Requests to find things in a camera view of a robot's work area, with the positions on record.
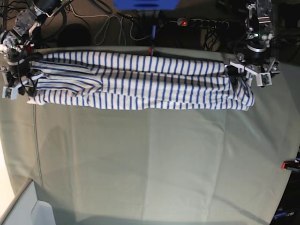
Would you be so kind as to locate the blue plastic box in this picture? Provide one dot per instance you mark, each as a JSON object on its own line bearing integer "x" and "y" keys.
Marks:
{"x": 146, "y": 4}

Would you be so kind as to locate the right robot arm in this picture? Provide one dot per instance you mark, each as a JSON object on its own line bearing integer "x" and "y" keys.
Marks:
{"x": 16, "y": 44}

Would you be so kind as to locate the black round floor object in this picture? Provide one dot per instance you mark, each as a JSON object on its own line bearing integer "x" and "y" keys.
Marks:
{"x": 74, "y": 35}

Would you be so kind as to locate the right red table clamp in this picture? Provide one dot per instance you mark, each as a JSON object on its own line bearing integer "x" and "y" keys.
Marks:
{"x": 291, "y": 165}

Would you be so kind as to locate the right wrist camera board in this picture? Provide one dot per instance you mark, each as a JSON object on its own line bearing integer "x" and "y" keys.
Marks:
{"x": 10, "y": 92}

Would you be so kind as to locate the red table clamp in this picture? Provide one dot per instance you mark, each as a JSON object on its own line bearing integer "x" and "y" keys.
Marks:
{"x": 151, "y": 52}
{"x": 291, "y": 165}

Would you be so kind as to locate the white plastic bin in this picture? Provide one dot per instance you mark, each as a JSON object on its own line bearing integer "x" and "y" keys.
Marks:
{"x": 26, "y": 209}

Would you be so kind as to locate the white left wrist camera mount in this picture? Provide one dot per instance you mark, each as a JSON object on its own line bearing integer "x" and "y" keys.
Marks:
{"x": 263, "y": 79}

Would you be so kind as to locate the centre red table clamp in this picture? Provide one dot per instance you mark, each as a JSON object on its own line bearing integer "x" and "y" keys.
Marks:
{"x": 151, "y": 52}

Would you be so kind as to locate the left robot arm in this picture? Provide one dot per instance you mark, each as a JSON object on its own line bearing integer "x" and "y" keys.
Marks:
{"x": 251, "y": 54}

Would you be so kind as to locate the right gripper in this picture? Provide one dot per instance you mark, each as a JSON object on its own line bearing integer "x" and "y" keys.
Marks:
{"x": 26, "y": 82}

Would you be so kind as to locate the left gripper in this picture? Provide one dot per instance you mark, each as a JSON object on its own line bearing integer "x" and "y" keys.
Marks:
{"x": 238, "y": 69}

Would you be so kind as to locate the black power strip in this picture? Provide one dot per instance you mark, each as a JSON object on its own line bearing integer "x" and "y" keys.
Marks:
{"x": 203, "y": 23}

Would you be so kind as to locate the blue white striped t-shirt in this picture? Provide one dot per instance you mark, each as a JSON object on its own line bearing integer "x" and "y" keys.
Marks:
{"x": 118, "y": 81}

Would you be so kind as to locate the green table cloth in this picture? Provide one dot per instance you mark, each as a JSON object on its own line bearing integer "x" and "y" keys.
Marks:
{"x": 157, "y": 167}

